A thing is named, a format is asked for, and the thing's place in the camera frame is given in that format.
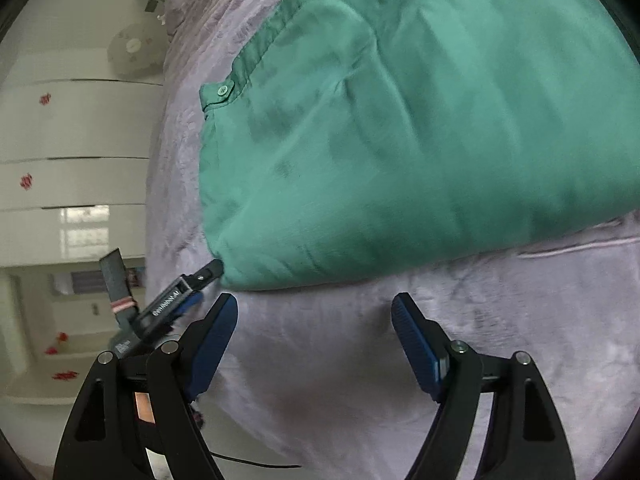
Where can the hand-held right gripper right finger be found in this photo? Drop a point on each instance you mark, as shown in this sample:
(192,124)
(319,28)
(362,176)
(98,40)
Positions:
(417,345)

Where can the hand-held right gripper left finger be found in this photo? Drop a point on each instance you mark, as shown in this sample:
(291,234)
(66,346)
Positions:
(212,345)

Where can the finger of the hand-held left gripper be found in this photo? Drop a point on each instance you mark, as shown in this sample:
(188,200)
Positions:
(189,305)
(207,272)

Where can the green work shirt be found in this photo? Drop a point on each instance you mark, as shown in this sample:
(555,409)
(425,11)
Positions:
(400,135)

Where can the purple bed blanket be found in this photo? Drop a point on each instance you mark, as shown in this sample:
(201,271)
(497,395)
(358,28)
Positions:
(325,375)

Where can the white wardrobe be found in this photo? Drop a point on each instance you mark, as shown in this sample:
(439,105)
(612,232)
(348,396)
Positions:
(70,185)

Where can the round white fan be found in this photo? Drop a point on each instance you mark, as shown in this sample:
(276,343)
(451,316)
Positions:
(135,50)

